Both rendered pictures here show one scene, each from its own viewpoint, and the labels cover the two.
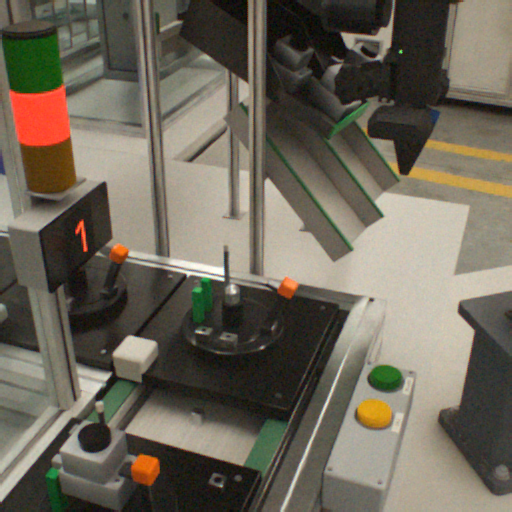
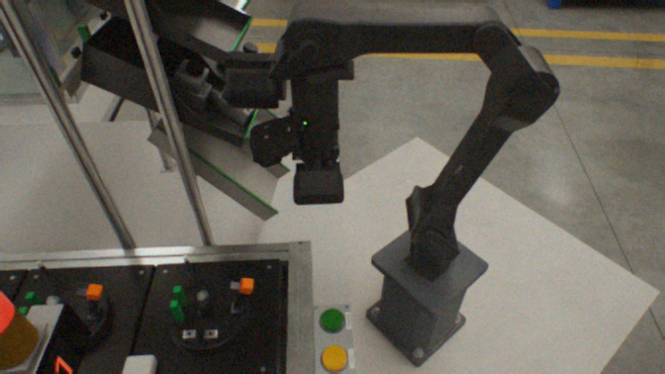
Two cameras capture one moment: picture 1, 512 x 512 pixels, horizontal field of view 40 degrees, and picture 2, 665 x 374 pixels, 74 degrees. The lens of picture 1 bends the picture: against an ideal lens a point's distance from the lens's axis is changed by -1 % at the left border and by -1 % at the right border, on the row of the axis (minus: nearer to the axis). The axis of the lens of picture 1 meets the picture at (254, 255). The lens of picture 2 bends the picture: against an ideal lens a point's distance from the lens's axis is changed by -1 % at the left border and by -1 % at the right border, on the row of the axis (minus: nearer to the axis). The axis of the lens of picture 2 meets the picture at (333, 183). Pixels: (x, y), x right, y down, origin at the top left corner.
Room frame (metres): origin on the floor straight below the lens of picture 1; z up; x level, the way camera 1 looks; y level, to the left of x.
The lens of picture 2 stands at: (0.33, -0.01, 1.69)
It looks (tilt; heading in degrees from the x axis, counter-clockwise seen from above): 44 degrees down; 337
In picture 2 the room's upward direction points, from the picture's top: straight up
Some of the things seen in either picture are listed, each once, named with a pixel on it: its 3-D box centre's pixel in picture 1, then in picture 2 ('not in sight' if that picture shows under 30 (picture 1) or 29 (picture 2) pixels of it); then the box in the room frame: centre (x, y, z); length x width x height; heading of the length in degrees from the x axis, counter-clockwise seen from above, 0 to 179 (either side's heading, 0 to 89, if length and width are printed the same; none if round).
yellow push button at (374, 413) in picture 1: (374, 415); (334, 358); (0.64, -0.14, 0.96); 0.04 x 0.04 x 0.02
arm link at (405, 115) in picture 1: (414, 78); (316, 132); (0.77, -0.18, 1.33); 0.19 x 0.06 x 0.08; 159
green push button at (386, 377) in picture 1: (385, 379); (332, 321); (0.70, -0.17, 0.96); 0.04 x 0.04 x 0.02
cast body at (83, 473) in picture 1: (89, 457); not in sight; (0.48, 0.16, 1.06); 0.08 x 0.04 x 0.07; 70
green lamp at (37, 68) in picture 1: (32, 60); not in sight; (0.65, 0.20, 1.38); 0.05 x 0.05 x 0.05
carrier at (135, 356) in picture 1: (231, 307); (204, 304); (0.79, 0.03, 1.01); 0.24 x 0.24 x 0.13; 70
